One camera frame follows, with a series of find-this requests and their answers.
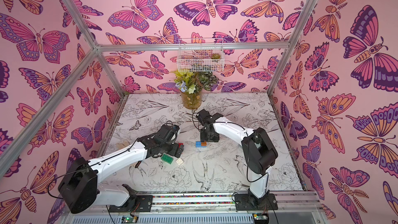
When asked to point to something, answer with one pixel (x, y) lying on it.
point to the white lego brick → (179, 161)
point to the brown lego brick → (203, 143)
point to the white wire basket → (200, 55)
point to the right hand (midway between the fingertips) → (206, 138)
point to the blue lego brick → (198, 144)
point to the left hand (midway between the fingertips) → (178, 145)
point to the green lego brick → (167, 158)
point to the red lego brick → (180, 144)
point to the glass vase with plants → (191, 85)
